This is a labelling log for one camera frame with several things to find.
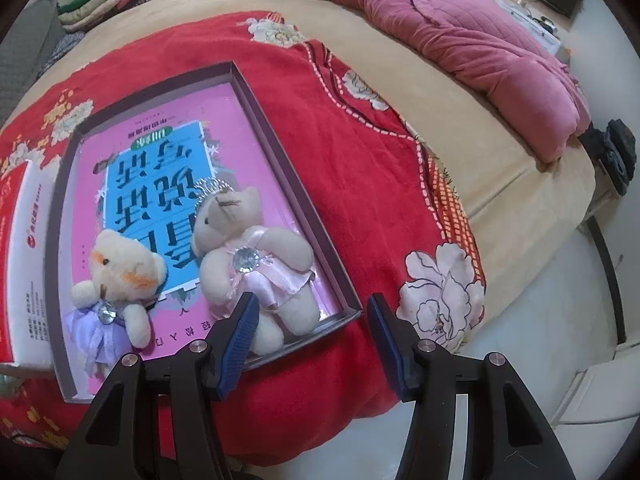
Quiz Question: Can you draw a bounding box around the teddy bear in purple dress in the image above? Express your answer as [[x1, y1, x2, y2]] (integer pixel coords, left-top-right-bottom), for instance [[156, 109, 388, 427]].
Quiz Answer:
[[65, 229, 168, 378]]

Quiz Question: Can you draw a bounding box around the pink book with blue print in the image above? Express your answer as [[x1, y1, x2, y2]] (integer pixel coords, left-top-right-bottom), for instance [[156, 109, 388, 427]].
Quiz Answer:
[[72, 80, 346, 396]]

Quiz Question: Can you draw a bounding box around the dark patterned cloth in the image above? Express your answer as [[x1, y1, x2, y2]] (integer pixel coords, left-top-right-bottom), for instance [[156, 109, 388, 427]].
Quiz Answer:
[[42, 32, 86, 73]]

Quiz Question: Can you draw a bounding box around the red and white box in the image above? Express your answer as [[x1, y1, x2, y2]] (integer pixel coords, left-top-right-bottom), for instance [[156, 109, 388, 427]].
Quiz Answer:
[[0, 160, 63, 368]]

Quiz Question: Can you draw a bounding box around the grey quilted mat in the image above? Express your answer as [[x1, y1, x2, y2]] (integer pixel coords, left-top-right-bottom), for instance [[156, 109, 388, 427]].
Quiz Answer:
[[0, 0, 68, 91]]

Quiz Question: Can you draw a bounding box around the beige bed sheet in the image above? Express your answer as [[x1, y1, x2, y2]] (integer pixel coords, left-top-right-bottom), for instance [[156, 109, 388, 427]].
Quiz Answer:
[[30, 0, 598, 241]]

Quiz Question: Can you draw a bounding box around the white dresser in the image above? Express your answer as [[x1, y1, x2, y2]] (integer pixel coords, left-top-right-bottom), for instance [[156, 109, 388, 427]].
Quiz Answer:
[[500, 0, 571, 58]]

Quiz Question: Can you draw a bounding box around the shallow grey cardboard box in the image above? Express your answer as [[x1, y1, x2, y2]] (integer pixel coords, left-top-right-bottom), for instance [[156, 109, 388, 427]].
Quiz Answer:
[[44, 60, 365, 405]]

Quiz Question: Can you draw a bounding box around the teddy bear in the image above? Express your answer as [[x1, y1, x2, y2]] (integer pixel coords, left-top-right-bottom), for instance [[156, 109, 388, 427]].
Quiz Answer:
[[192, 177, 321, 356], [65, 229, 168, 378]]

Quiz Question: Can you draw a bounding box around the red floral blanket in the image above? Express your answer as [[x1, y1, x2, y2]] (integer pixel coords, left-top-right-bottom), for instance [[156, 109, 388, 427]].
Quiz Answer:
[[0, 10, 488, 448]]

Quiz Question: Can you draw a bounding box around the pink quilt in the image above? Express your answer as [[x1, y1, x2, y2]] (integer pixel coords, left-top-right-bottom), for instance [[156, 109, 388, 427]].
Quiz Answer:
[[265, 0, 593, 163]]

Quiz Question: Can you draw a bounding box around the black bag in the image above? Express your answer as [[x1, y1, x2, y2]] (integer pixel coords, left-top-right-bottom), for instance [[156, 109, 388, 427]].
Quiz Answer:
[[582, 119, 640, 196]]

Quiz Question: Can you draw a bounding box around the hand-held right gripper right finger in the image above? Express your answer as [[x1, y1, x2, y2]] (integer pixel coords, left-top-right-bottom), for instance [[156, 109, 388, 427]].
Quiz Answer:
[[367, 294, 596, 480]]

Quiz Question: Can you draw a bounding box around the black curved bed rail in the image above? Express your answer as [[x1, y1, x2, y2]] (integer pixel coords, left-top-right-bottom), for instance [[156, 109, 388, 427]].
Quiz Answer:
[[585, 215, 628, 346]]

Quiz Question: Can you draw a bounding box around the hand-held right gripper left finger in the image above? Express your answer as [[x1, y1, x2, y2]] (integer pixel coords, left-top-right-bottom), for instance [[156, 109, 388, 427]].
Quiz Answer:
[[52, 292, 261, 480]]

